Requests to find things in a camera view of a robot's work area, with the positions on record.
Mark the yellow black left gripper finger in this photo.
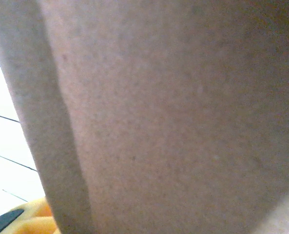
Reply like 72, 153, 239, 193
0, 197, 57, 234

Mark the brown cardboard paper box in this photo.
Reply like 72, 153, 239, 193
0, 0, 289, 234

